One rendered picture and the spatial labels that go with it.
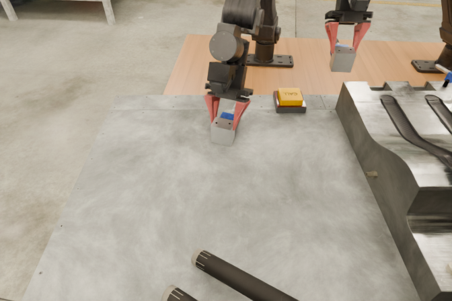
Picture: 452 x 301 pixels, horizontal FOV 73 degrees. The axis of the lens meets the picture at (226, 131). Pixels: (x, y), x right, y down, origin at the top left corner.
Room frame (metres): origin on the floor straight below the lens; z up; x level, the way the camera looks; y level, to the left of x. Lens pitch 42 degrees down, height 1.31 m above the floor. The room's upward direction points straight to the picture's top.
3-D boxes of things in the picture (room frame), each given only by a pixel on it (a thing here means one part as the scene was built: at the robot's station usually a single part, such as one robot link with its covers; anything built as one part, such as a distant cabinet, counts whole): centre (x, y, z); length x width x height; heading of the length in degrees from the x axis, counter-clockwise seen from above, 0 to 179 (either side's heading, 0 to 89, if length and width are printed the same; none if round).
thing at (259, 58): (0.94, -0.13, 0.84); 0.20 x 0.07 x 0.08; 86
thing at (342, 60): (0.75, -0.31, 0.93); 0.13 x 0.05 x 0.05; 173
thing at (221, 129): (0.59, -0.01, 0.83); 0.13 x 0.05 x 0.05; 161
